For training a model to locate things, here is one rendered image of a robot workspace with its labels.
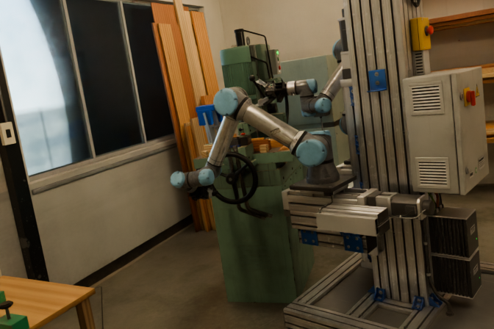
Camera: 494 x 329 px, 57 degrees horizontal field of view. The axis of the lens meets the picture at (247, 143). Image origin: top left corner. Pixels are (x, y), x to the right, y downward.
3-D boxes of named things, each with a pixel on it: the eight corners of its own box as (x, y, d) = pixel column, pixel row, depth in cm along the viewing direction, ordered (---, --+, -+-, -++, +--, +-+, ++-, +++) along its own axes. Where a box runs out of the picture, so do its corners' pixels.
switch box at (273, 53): (268, 75, 290) (265, 50, 288) (272, 75, 299) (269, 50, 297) (278, 74, 288) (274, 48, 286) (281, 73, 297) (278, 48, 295)
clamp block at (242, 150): (223, 164, 253) (220, 149, 251) (231, 159, 265) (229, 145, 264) (248, 162, 248) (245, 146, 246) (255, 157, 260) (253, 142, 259)
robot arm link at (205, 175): (215, 164, 216) (195, 168, 220) (206, 170, 206) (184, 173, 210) (219, 181, 217) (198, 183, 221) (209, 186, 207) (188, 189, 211)
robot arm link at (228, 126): (237, 81, 217) (203, 170, 231) (228, 82, 207) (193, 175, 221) (258, 91, 214) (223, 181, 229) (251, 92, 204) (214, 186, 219)
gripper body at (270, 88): (263, 81, 244) (285, 78, 240) (268, 87, 252) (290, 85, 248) (263, 94, 242) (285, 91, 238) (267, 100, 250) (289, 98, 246)
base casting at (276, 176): (209, 189, 269) (206, 175, 267) (240, 167, 322) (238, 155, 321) (282, 185, 254) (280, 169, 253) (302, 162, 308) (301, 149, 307)
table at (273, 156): (187, 172, 260) (185, 162, 260) (207, 161, 289) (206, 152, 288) (290, 165, 241) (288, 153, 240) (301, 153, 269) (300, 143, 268)
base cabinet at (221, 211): (226, 302, 278) (208, 189, 268) (253, 262, 332) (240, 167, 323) (298, 304, 264) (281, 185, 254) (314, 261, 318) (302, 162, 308)
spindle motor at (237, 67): (223, 104, 265) (215, 50, 260) (232, 101, 281) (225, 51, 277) (251, 100, 259) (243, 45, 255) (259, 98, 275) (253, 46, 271)
